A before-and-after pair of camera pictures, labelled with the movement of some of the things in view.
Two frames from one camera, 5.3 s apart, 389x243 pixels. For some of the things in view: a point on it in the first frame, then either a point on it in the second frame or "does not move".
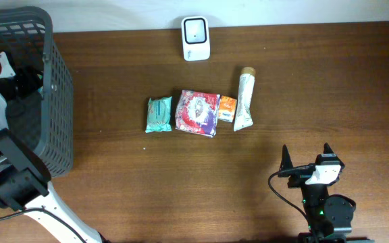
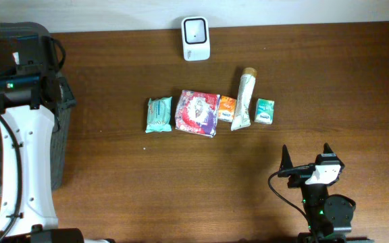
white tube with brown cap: (243, 118) does not move
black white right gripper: (296, 180) does not move
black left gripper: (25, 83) → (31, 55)
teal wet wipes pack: (159, 115) does not move
